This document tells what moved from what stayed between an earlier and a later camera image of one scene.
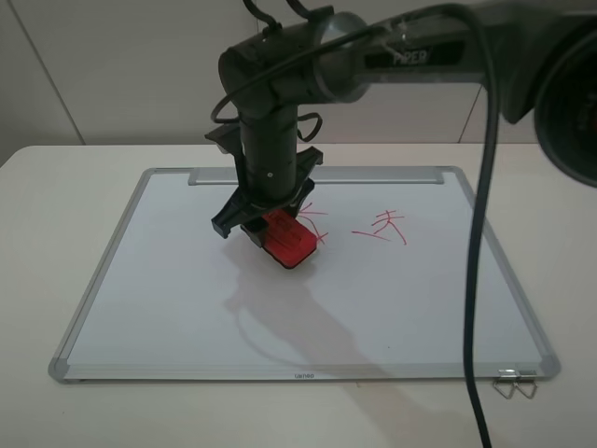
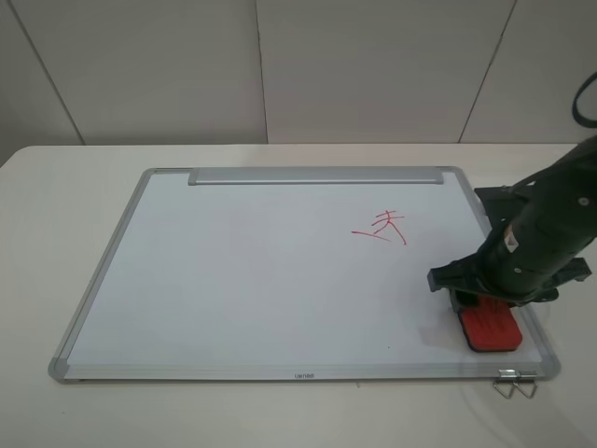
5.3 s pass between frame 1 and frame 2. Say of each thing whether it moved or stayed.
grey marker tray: stayed
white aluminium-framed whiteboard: stayed
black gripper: moved
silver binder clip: stayed
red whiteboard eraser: moved
